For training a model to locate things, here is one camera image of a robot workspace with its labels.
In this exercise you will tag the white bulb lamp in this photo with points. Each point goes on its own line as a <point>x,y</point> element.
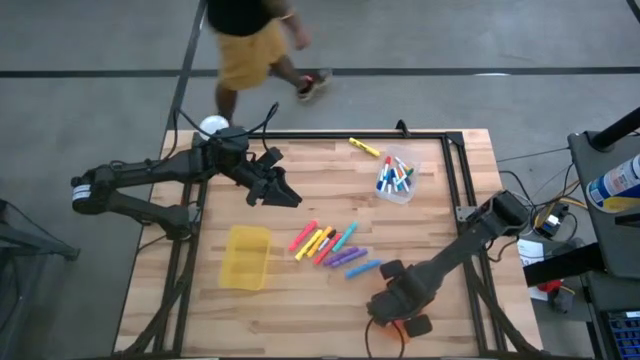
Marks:
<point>212,124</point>

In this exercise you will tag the clear plastic bin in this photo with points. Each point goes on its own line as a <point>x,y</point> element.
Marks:
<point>400,196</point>

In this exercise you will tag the black bar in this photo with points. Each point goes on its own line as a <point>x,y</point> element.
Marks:
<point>565,265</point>

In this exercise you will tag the green thin marker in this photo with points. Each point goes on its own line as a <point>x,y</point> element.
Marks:
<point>410,171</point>

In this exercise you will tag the yellow highlighter with black print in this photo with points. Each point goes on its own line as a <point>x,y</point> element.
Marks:
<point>364,146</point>

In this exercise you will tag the light blue thin marker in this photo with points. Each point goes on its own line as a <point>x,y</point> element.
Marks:
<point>402,181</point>

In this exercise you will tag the orange-yellow highlighter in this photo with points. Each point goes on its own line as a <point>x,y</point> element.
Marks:
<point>320,241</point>

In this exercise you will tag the yellow plastic bin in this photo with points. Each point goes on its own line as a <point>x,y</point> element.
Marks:
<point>245,260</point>

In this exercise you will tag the red thin marker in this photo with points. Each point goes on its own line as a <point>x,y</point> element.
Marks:
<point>386,162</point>

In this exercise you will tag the black folding table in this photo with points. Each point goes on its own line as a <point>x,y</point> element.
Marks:
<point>30,245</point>

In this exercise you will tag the black keyboard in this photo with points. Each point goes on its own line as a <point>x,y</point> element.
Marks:
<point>625,335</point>

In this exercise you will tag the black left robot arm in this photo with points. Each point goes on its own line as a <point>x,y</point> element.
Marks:
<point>150,167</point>

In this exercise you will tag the black side table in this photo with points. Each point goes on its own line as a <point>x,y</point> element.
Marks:
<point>605,235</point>

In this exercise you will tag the black frame foot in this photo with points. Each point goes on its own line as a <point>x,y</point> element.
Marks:
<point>401,130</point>

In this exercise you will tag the teal highlighter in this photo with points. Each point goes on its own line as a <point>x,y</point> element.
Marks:
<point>345,236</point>

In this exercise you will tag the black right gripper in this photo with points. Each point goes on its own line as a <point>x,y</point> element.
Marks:
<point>400,300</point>

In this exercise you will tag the small red object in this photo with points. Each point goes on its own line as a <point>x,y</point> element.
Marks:
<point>551,286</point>

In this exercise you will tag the person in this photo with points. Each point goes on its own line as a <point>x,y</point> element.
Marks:
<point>250,50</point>

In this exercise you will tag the white paper sheet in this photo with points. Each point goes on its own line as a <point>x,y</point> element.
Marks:
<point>530,252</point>

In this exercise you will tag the plain yellow highlighter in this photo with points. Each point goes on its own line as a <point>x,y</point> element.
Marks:
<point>308,244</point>

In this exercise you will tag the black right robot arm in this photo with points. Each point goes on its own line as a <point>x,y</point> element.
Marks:
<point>465,245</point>

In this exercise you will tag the red highlighter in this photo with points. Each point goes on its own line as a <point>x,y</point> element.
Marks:
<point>328,250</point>

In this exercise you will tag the small power supply box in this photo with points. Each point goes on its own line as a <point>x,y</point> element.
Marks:
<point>550,224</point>

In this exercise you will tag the purple highlighter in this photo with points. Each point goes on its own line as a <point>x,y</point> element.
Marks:
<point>350,258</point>
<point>341,256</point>

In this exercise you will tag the pink highlighter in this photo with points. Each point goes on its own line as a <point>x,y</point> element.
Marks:
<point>303,235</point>

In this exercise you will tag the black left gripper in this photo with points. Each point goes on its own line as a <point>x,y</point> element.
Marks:
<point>260,180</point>

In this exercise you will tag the grey metal bracket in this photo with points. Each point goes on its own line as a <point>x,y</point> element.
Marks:
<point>462,214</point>

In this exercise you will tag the orange thin marker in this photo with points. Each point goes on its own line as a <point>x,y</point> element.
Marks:
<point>401,170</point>

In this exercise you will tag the black-capped thin marker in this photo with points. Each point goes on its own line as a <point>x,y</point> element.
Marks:
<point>328,241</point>

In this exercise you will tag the blue highlighter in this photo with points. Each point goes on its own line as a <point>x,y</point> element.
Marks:
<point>363,268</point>

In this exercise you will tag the white wipes canister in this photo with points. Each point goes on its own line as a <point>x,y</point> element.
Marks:
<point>617,182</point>

